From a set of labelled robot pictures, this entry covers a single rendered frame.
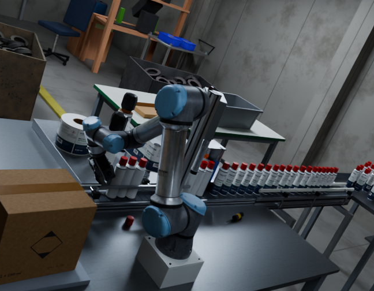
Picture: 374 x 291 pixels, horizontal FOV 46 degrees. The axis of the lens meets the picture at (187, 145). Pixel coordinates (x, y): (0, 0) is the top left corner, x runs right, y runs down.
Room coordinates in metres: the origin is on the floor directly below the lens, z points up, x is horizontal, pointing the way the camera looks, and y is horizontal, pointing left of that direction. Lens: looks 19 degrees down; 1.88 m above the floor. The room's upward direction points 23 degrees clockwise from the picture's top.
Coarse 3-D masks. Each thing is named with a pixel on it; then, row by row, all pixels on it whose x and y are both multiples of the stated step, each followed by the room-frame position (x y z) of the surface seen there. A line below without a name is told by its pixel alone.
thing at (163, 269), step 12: (144, 240) 1.51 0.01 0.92; (144, 252) 1.49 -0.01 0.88; (156, 252) 1.45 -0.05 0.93; (192, 252) 1.55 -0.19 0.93; (144, 264) 1.48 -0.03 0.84; (156, 264) 1.44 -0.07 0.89; (168, 264) 1.41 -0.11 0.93; (180, 264) 1.44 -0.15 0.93; (192, 264) 1.48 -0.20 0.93; (156, 276) 1.42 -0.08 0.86; (168, 276) 1.40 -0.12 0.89; (180, 276) 1.45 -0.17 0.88; (192, 276) 1.50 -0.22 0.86
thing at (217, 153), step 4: (208, 152) 2.28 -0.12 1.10; (212, 152) 2.36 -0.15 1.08; (216, 152) 2.34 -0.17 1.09; (220, 152) 2.29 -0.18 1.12; (196, 156) 2.28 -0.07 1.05; (208, 156) 2.37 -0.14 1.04; (212, 156) 2.35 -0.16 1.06; (216, 156) 2.34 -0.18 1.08; (220, 156) 2.32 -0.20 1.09; (212, 160) 2.35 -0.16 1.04; (216, 160) 2.29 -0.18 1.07; (208, 184) 2.28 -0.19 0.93; (208, 188) 2.29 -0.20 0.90
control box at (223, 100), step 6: (204, 90) 1.97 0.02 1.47; (222, 96) 1.97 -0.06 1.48; (222, 102) 1.87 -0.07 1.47; (222, 108) 1.88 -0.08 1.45; (216, 114) 1.87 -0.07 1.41; (222, 114) 1.88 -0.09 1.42; (216, 120) 1.87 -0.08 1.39; (192, 126) 1.88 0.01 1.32; (210, 126) 1.87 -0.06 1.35; (216, 126) 1.88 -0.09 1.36; (210, 132) 1.87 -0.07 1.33; (204, 138) 1.87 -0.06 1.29; (210, 138) 1.88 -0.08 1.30
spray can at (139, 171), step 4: (140, 160) 1.87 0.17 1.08; (144, 160) 1.87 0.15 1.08; (140, 164) 1.86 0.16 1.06; (144, 164) 1.87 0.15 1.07; (136, 168) 1.86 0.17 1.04; (140, 168) 1.86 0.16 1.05; (144, 168) 1.87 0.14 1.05; (136, 172) 1.86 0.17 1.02; (140, 172) 1.85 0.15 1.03; (144, 172) 1.87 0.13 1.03; (136, 176) 1.85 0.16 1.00; (140, 176) 1.86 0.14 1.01; (132, 180) 1.86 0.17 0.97; (136, 180) 1.85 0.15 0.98; (140, 180) 1.86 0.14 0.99; (132, 184) 1.85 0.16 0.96; (136, 184) 1.86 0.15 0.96; (128, 192) 1.86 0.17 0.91; (132, 192) 1.85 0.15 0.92; (136, 192) 1.87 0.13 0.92; (128, 196) 1.85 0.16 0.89; (132, 196) 1.86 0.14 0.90
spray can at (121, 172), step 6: (120, 162) 1.80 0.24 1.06; (126, 162) 1.81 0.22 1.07; (120, 168) 1.79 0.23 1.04; (126, 168) 1.81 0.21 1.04; (120, 174) 1.79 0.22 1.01; (114, 180) 1.79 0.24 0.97; (120, 180) 1.79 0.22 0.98; (108, 192) 1.79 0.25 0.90; (114, 192) 1.79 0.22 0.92; (114, 198) 1.80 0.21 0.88
